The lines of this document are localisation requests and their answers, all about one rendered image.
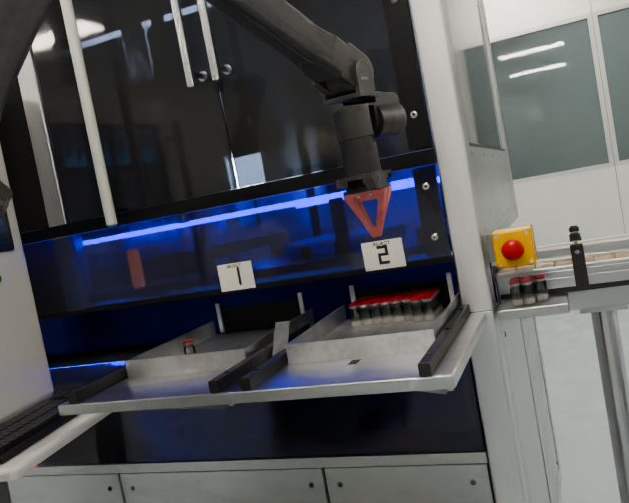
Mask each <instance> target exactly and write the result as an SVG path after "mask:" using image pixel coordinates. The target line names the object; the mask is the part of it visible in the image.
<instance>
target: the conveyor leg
mask: <svg viewBox="0 0 629 503"><path fill-rule="evenodd" d="M628 308H629V306H628V304H626V305H616V306H607V307H598V308H588V309H579V310H580V313H581V314H583V313H591V318H592V324H593V330H594V337H595V343H596V349H597V356H598V362H599V368H600V375H601V381H602V387H603V394H604V400H605V406H606V412H607V419H608V425H609V431H610V438H611V444H612V450H613V457H614V463H615V469H616V476H617V482H618V488H619V495H620V501H621V503H629V384H628V377H627V371H626V364H625V358H624V351H623V345H622V339H621V332H620V326H619V319H618V313H617V310H621V309H628Z"/></svg>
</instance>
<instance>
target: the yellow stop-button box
mask: <svg viewBox="0 0 629 503"><path fill-rule="evenodd" d="M491 236H492V242H493V248H494V254H495V260H496V266H497V268H498V269H506V268H514V267H522V266H529V265H535V264H536V263H537V260H538V256H537V250H536V244H535V238H534V232H533V225H532V224H529V225H523V226H516V227H510V228H503V229H497V230H495V231H494V232H493V233H492V234H491ZM511 239H516V240H519V241H521V242H522V243H523V245H524V254H523V256H522V258H521V259H519V260H516V261H510V260H507V259H506V258H505V257H504V256H503V255H502V252H501V249H502V246H503V244H504V243H505V242H506V241H508V240H511Z"/></svg>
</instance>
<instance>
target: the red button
mask: <svg viewBox="0 0 629 503"><path fill-rule="evenodd" d="M501 252H502V255H503V256H504V257H505V258H506V259H507V260H510V261H516V260H519V259H521V258H522V256H523V254H524V245H523V243H522V242H521V241H519V240H516V239H511V240H508V241H506V242H505V243H504V244H503V246H502V249H501Z"/></svg>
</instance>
